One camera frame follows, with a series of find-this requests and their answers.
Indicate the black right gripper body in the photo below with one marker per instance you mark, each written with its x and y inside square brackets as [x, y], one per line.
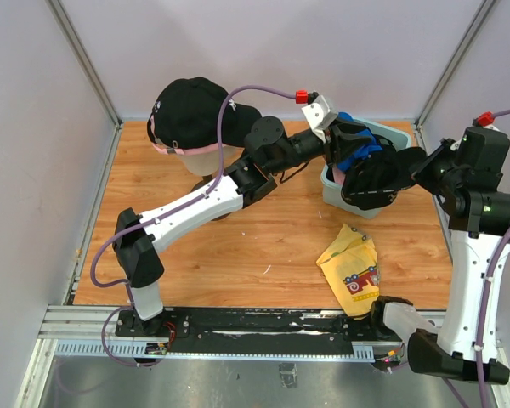
[430, 173]

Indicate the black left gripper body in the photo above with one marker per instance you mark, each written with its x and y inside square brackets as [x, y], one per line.
[332, 148]

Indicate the blue cap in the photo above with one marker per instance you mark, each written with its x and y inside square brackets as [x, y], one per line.
[361, 152]

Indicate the black gold-logo baseball cap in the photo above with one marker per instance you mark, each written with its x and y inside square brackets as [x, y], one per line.
[376, 181]

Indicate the pink sport baseball cap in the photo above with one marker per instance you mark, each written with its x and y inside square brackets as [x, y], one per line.
[167, 150]

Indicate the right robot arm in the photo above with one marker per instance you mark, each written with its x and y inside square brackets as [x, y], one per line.
[466, 174]

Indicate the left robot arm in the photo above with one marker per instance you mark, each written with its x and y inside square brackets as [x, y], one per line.
[268, 152]

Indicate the pink cap in bin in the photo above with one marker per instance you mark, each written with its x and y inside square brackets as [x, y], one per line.
[338, 175]

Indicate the light teal plastic bin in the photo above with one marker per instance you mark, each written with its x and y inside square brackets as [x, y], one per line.
[389, 137]

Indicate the yellow printed cloth hat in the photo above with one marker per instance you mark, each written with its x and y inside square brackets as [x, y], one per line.
[350, 266]

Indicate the cream mannequin head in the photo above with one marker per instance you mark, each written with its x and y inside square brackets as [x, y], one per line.
[209, 163]

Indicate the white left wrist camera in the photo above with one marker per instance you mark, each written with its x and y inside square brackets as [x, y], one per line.
[318, 111]

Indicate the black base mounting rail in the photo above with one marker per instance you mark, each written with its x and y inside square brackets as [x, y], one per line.
[254, 329]

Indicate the white cable duct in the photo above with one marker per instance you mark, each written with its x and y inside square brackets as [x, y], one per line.
[150, 350]

